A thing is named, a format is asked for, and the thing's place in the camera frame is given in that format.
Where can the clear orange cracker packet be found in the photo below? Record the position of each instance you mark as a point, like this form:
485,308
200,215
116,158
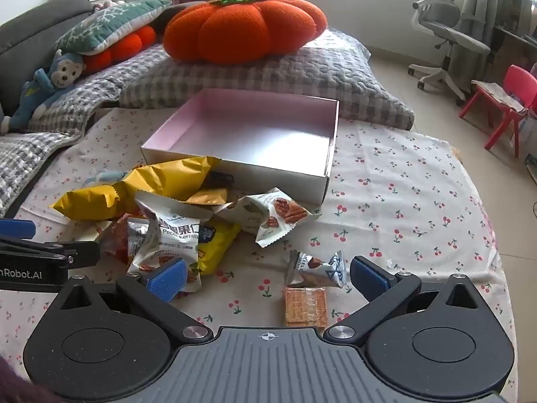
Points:
305,306

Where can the small orange cushion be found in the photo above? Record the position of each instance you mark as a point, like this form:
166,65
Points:
126,46

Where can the patterned paper sheet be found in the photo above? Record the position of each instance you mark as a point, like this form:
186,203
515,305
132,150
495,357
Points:
499,96

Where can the white blue bread roll packet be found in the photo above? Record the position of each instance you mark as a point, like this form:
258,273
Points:
105,177

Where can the small white blue snack packet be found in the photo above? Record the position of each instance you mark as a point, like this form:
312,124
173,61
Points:
314,268

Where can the red snack packet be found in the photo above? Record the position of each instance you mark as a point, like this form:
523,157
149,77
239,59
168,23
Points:
117,239

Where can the grey white office chair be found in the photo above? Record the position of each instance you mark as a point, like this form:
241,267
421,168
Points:
457,33

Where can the orange pumpkin cushion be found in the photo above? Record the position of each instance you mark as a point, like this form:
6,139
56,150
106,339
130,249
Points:
235,29

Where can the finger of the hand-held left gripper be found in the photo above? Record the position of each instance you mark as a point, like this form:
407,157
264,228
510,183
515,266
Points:
63,252
16,229

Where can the small yellow dark-label packet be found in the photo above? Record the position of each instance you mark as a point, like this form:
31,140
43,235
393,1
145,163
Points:
218,247

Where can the teal snowflake pillow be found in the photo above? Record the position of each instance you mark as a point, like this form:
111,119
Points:
105,25

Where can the cherry print bed sheet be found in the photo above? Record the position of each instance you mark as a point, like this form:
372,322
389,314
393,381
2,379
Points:
398,201

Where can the grey sofa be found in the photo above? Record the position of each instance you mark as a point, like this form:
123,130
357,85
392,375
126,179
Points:
25,33

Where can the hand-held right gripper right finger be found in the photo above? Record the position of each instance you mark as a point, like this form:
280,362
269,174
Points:
369,279

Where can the white pecan snack packet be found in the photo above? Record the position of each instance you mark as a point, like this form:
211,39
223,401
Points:
277,214
168,235

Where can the grey checkered pillow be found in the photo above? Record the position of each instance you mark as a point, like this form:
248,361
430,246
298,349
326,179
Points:
293,75

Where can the grey checkered blanket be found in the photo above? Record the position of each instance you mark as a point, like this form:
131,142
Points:
63,109

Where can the white cardboard box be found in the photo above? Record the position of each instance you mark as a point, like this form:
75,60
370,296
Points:
260,126

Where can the red plastic child chair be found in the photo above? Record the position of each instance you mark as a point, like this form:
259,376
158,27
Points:
514,79

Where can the blue monkey plush toy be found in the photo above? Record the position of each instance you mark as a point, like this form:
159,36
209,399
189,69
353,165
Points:
58,73

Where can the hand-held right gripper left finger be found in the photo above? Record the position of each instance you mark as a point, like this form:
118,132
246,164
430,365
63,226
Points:
165,280

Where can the yellow snack packet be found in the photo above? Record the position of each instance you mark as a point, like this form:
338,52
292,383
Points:
168,176
88,201

